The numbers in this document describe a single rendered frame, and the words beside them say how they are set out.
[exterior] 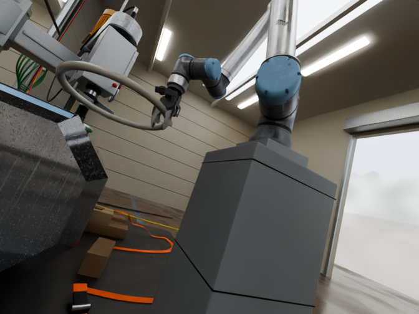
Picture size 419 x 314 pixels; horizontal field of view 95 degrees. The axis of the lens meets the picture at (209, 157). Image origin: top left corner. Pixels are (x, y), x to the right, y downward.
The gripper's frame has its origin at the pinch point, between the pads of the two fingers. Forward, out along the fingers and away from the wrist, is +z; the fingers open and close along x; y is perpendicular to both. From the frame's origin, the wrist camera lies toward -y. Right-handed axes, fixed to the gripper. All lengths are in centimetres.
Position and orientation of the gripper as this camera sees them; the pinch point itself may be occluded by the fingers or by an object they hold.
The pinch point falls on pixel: (158, 125)
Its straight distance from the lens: 85.6
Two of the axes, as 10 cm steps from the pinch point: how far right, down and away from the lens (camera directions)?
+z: -3.0, 9.2, -2.5
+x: -9.4, -2.4, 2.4
